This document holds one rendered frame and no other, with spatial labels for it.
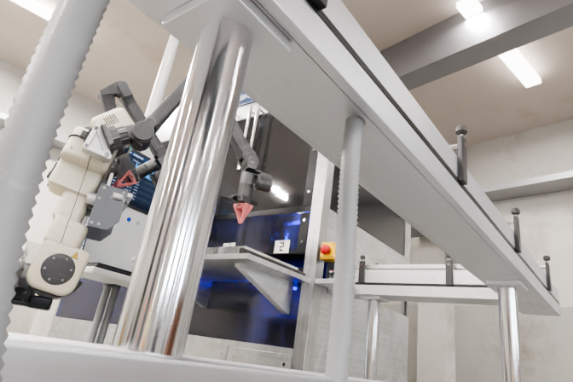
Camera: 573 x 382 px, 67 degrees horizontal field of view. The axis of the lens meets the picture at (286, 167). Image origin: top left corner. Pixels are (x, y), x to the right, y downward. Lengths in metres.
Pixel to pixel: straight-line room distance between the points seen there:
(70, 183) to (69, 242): 0.22
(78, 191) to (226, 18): 1.40
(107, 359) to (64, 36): 0.18
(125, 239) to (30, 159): 2.21
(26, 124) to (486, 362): 4.62
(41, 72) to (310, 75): 0.30
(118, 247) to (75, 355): 2.15
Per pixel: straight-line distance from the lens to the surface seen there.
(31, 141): 0.24
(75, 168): 1.78
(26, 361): 0.26
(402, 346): 2.65
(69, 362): 0.27
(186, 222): 0.33
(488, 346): 4.73
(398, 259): 2.63
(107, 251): 2.37
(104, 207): 1.70
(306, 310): 1.85
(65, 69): 0.25
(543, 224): 4.76
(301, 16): 0.44
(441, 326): 4.75
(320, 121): 0.56
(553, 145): 5.02
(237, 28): 0.42
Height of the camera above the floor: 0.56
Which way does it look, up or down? 24 degrees up
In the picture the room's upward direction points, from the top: 9 degrees clockwise
